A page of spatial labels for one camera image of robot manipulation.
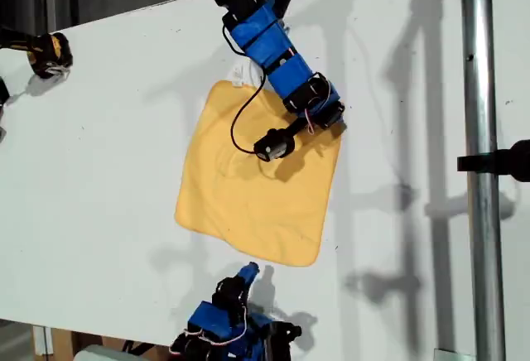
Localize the yellow square towel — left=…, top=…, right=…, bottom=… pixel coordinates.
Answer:
left=173, top=61, right=345, bottom=269

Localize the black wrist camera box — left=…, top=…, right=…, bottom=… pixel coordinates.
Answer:
left=253, top=128, right=296, bottom=164
left=265, top=327, right=294, bottom=361

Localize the steel post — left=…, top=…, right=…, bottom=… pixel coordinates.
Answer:
left=460, top=0, right=507, bottom=361

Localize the black camera cable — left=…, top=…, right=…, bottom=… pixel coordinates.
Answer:
left=222, top=23, right=268, bottom=155

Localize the white bin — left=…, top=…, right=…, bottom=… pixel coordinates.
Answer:
left=73, top=344, right=132, bottom=361

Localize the black clamp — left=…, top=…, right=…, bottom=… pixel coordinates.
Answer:
left=456, top=139, right=530, bottom=183

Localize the white table leg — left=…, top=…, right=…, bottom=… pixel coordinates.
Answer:
left=32, top=325, right=54, bottom=356

